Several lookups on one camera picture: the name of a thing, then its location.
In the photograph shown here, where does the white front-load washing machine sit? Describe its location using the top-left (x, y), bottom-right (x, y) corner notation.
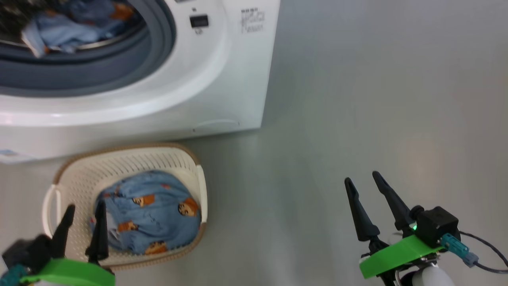
top-left (0, 0), bottom-right (281, 164)

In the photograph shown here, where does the blue bear print garment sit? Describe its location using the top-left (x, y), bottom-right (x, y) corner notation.
top-left (89, 170), bottom-right (202, 255)

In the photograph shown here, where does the teal left cable connector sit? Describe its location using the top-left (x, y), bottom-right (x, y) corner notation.
top-left (0, 265), bottom-right (27, 286)

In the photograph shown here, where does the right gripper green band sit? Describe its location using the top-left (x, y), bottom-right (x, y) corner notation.
top-left (344, 171), bottom-right (445, 280)

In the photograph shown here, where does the blue garment with white lining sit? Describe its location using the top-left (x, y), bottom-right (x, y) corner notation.
top-left (20, 0), bottom-right (139, 58)

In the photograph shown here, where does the teal cable connector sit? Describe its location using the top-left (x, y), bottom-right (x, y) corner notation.
top-left (0, 265), bottom-right (27, 286)
top-left (440, 233), bottom-right (479, 268)

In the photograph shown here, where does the thin black right gripper cable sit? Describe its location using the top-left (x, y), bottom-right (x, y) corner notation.
top-left (460, 232), bottom-right (508, 274)

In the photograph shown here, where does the cream perforated laundry basket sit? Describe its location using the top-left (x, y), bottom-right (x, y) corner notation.
top-left (42, 143), bottom-right (208, 271)

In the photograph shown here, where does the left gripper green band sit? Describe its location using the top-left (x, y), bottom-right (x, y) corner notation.
top-left (19, 198), bottom-right (116, 286)

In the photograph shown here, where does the teal right cable connector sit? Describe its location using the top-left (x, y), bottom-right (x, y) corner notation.
top-left (440, 233), bottom-right (479, 268)

